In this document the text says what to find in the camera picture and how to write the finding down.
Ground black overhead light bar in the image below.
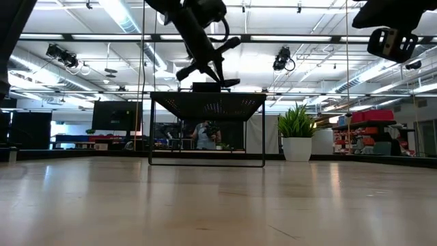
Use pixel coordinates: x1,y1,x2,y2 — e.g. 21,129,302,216
18,32,437,44

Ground person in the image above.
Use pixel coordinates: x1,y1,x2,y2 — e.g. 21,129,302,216
190,120,222,150

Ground red storage bins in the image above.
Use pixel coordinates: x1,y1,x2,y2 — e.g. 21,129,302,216
350,109,395,124

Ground storage shelf unit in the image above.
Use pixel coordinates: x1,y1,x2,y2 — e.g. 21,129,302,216
333,119,416,156

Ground black square mini plate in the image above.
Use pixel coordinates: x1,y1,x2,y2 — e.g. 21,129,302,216
191,81,223,94

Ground black monitor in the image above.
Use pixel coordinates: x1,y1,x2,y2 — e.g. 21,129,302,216
91,100,143,132

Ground black perforated metal riser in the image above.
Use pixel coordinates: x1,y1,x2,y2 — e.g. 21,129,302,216
148,81,268,168

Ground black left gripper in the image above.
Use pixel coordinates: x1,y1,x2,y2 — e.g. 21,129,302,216
172,8,242,85

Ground black room divider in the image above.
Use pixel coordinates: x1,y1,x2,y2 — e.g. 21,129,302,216
12,111,53,150

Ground green plant in white pot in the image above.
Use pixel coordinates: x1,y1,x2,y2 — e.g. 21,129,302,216
275,103,318,162

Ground yellow hanging cable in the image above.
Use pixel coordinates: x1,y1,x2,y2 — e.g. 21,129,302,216
344,0,352,119

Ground black ceiling spotlight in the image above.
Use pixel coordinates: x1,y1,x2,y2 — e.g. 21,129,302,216
272,46,296,72
45,43,80,69

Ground black ceiling camera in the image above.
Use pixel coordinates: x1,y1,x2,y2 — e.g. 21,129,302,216
404,59,423,71

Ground black aluminium table frame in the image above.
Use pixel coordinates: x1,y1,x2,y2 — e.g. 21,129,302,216
0,146,437,169

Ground white fabric screen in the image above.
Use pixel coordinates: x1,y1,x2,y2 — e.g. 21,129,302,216
246,114,280,154

